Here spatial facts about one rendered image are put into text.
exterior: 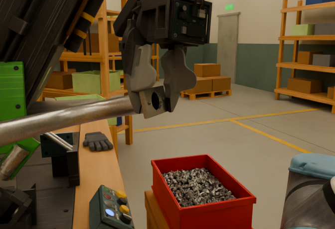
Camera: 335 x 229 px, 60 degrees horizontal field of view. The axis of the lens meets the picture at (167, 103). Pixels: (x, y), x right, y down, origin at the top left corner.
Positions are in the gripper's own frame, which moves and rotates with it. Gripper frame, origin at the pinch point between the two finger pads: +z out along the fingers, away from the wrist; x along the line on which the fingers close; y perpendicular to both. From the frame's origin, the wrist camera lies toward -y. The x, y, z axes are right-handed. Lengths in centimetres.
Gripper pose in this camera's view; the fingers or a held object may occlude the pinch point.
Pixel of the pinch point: (152, 103)
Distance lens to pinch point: 42.1
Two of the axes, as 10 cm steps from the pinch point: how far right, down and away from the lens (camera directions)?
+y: 6.0, 1.3, -7.9
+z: -0.6, 9.9, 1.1
